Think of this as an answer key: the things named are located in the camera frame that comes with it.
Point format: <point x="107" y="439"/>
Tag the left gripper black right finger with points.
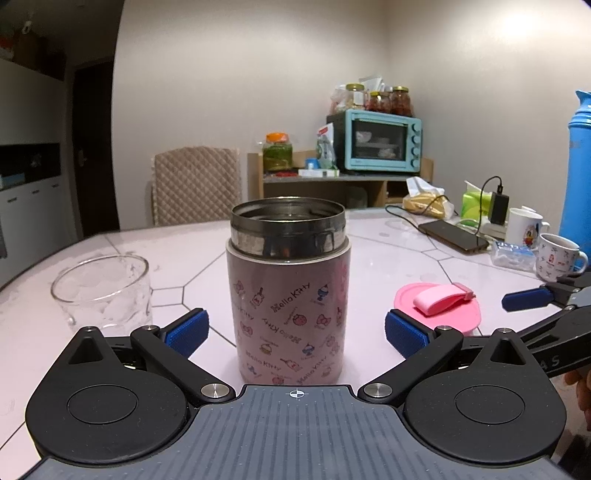
<point x="497" y="407"/>

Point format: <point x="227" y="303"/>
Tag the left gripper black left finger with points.
<point x="112" y="400"/>

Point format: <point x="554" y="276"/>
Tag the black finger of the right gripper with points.
<point x="565" y="291"/>
<point x="567" y="324"/>

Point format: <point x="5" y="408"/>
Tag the pink jar lid with strap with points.
<point x="433" y="304"/>

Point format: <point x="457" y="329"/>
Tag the pink Hello Kitty thermos jar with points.
<point x="288" y="273"/>

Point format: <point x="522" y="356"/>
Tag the person right hand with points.
<point x="583" y="392"/>

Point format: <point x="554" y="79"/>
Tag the white patterned mug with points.
<point x="558" y="256"/>

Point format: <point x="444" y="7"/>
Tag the blue tissue packet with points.
<point x="511" y="256"/>

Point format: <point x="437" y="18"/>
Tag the blue thermos flask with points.
<point x="576" y="215"/>

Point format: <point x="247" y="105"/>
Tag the white cartoon mug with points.
<point x="525" y="227"/>

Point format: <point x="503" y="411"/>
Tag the black charger adapter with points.
<point x="499" y="207"/>

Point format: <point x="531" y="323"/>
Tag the clear glass bowl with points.
<point x="110" y="292"/>

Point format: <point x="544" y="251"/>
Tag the black smartphone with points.
<point x="454" y="237"/>

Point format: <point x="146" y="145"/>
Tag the green tissue box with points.
<point x="475" y="204"/>

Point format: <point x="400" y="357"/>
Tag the yellow snack bag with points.
<point x="428" y="200"/>

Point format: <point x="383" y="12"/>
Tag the white grey cabinet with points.
<point x="37" y="217"/>

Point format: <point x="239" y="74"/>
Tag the quilted beige chair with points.
<point x="194" y="185"/>

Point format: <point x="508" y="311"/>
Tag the wooden shelf unit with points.
<point x="354" y="191"/>

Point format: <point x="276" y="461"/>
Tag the teal toaster oven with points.
<point x="368" y="142"/>

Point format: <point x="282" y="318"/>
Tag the red contents jar right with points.
<point x="401" y="103"/>

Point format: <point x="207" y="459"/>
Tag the red contents jar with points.
<point x="401" y="103"/>
<point x="379" y="101"/>

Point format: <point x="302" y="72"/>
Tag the red contents jar middle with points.
<point x="379" y="101"/>

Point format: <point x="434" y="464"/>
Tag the green white snack bag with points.
<point x="325" y="147"/>

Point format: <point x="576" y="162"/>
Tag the pale contents glass jar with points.
<point x="355" y="96"/>

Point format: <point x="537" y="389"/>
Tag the white flat box on shelf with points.
<point x="318" y="173"/>

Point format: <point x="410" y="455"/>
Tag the green pickle jar orange lid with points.
<point x="277" y="153"/>

